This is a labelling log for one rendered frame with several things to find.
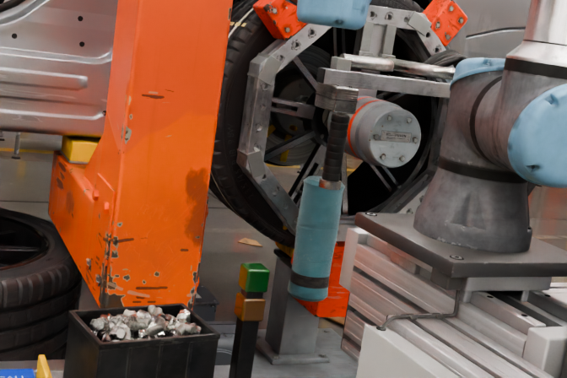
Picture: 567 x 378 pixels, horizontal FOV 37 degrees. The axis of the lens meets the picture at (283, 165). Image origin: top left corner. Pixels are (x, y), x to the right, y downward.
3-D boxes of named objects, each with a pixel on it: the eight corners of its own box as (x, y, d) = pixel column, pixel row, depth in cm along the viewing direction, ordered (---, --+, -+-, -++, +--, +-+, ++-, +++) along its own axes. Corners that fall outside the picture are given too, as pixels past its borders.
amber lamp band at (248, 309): (255, 313, 143) (258, 290, 143) (263, 322, 140) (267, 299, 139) (232, 313, 142) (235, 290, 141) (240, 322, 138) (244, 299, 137)
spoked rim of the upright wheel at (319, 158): (329, 231, 231) (421, 71, 232) (370, 257, 210) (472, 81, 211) (175, 145, 209) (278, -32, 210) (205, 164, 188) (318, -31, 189)
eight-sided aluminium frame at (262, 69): (428, 237, 214) (467, 20, 205) (443, 245, 208) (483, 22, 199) (225, 231, 191) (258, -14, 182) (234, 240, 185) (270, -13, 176)
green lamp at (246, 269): (259, 285, 143) (261, 262, 142) (267, 293, 139) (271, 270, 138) (236, 285, 141) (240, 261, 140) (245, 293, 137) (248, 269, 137)
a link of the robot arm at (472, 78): (505, 159, 117) (524, 60, 115) (554, 179, 104) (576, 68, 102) (423, 148, 114) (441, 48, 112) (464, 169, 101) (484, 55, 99)
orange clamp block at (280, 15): (297, 19, 188) (274, -14, 185) (311, 21, 181) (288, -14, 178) (273, 39, 187) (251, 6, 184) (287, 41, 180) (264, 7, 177)
